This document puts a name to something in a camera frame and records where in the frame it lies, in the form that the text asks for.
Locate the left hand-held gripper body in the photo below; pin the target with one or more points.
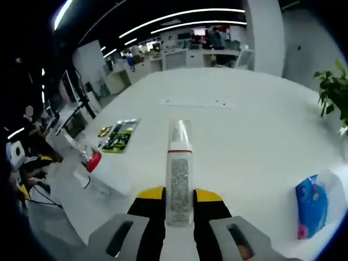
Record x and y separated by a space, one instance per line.
16 155

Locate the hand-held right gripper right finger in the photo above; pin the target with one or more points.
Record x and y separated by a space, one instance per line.
209 225

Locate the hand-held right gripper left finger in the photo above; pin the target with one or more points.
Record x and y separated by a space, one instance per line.
149 225

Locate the small clear-capped skincare bottle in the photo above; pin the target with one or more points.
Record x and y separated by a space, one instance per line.
179 176

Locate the white red-collared skincare pump bottle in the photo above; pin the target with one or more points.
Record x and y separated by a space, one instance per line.
114 176

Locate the gold skincare sachet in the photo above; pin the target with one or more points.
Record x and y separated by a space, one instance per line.
105 131

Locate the green black skincare mask packet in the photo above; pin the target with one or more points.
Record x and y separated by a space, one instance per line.
122 134

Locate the black-legged stand table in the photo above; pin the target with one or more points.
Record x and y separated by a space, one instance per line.
84 100

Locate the blue tissue pack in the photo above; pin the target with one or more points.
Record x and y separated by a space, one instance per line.
311 206

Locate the white mesh office chair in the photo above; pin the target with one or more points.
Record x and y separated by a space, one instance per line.
245 58

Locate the green potted plant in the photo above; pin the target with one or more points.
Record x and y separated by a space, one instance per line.
333 89

